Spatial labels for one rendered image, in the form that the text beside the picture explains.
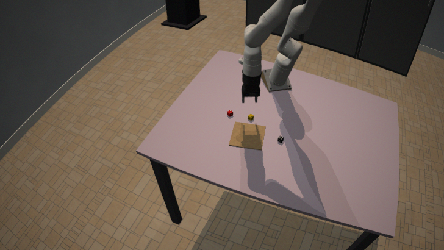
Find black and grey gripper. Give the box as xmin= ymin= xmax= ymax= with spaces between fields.
xmin=238 ymin=58 xmax=262 ymax=103

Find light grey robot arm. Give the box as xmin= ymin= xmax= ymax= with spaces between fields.
xmin=243 ymin=0 xmax=322 ymax=87

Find tan flat mat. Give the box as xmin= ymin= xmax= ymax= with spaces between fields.
xmin=229 ymin=122 xmax=266 ymax=150

